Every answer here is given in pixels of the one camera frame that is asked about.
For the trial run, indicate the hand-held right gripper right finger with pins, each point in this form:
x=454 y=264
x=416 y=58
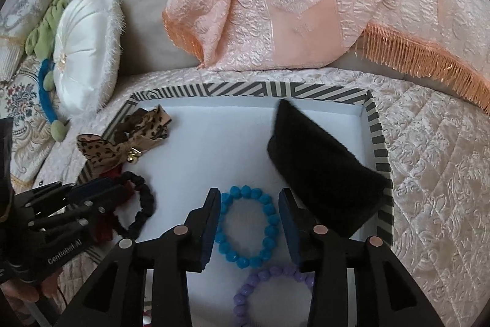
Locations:
x=291 y=235

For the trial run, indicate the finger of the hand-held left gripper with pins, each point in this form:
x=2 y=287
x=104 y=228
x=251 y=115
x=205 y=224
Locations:
x=92 y=187
x=76 y=216

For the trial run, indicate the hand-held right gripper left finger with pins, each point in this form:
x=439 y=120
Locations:
x=209 y=235

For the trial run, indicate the black scrunchie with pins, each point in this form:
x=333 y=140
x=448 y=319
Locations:
x=147 y=196

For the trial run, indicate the striped cardboard box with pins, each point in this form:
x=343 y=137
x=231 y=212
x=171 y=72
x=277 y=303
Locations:
x=214 y=135

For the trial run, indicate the person's left hand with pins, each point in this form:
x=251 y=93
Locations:
x=23 y=294

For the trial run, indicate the leopard print hair bow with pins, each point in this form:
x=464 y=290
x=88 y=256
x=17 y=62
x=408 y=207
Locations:
x=126 y=147

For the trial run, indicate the black furry cloth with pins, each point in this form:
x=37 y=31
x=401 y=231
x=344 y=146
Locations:
x=317 y=166

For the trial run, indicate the floral embroidered cushion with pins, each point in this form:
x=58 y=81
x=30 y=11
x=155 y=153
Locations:
x=23 y=101

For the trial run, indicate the white round satin cushion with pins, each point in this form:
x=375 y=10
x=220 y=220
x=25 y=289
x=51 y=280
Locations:
x=84 y=43

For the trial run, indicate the green and blue plush toy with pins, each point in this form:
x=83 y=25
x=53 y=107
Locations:
x=46 y=32

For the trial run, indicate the ornate bolster pillow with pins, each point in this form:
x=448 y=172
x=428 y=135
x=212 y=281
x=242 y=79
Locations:
x=23 y=5

